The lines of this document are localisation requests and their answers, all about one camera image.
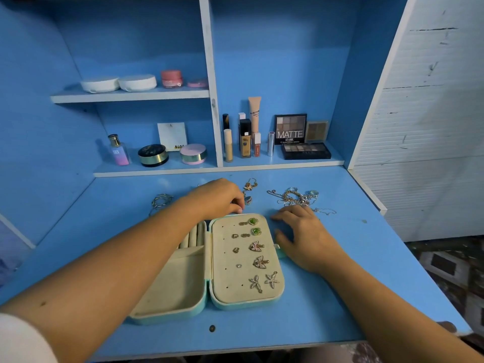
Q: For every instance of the person's left hand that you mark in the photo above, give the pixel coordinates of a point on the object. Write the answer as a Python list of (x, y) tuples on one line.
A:
[(211, 200)]

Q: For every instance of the person's right hand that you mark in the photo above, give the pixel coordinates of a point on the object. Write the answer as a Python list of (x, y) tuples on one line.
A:
[(310, 241)]

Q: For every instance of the person's left fingers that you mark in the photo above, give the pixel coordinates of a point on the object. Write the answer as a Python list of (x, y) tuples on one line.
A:
[(238, 202)]

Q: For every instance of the person's right thumb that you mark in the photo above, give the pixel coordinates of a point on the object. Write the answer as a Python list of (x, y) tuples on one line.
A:
[(281, 241)]

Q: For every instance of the person's left forearm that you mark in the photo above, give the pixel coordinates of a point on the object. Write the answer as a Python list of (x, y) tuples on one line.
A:
[(98, 283)]

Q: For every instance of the person's right forearm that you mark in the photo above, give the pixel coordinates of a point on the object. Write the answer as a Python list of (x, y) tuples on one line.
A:
[(385, 317)]

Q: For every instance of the small silver square earring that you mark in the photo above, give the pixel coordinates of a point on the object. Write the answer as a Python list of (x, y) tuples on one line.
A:
[(247, 200)]

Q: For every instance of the gold dangle earring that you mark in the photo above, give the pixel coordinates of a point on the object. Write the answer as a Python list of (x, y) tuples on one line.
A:
[(249, 185)]

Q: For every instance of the green stone gold earring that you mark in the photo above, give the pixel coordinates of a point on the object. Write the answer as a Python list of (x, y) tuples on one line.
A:
[(256, 231), (251, 221)]

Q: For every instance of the gold leaf earring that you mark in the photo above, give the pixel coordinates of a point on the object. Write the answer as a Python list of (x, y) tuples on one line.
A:
[(260, 262), (256, 246)]

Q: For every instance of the gold starfish earring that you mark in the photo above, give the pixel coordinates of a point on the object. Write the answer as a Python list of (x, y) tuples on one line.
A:
[(272, 279), (255, 283)]

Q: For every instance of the beige concealer tube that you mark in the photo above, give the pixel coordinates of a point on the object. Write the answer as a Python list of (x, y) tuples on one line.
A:
[(228, 145)]

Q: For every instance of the lip gloss white cap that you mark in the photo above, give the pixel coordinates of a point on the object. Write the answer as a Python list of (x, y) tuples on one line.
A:
[(257, 145)]

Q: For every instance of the foundation bottle black cap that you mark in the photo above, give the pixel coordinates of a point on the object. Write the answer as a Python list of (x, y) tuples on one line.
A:
[(245, 139)]

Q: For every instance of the teal jewelry box beige lining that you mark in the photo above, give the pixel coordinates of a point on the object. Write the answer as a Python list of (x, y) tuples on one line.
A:
[(227, 275)]

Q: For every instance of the pink round powder jar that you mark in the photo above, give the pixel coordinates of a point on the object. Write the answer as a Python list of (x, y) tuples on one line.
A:
[(193, 154)]

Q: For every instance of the silver lipstick tube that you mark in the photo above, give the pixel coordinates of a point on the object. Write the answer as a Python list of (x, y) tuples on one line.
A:
[(271, 143)]

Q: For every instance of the black capped slim tube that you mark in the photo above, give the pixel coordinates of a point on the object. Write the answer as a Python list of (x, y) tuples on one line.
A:
[(225, 120)]

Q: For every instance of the black flat eyeshadow palette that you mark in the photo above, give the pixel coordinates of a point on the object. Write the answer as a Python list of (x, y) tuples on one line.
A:
[(306, 151)]

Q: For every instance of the beige squeeze tube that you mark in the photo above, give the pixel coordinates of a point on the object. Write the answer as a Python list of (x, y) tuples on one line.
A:
[(254, 114)]

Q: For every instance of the dark eyeshadow palette box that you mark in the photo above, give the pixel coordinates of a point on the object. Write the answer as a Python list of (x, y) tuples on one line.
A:
[(290, 129)]

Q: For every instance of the white square card box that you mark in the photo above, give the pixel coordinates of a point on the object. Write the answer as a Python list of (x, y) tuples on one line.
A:
[(172, 135)]

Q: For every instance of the black gold round powder jar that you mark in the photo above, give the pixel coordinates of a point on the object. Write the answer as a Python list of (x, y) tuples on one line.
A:
[(152, 155)]

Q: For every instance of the small brown eyeshadow palette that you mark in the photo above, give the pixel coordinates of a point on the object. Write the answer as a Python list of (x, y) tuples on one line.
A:
[(317, 131)]

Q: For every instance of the small flat pink jar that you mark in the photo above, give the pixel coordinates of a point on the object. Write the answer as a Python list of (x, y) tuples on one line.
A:
[(197, 83)]

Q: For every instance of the pink purple perfume bottle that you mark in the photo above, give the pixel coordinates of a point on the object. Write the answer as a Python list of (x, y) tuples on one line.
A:
[(119, 153)]

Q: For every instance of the blue desk shelf unit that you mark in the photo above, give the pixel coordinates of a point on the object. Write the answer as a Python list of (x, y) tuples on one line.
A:
[(208, 71)]

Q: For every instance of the pink cream jar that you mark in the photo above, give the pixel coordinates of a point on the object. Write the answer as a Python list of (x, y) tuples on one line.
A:
[(172, 78)]

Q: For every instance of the white round compact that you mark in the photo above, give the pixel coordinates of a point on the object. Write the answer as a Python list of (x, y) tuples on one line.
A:
[(100, 85), (137, 83)]

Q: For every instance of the patterned rug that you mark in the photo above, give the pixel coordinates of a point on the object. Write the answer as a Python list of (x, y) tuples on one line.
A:
[(450, 268)]

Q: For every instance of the white sleeve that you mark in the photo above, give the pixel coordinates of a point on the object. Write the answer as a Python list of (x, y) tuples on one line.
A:
[(20, 342)]

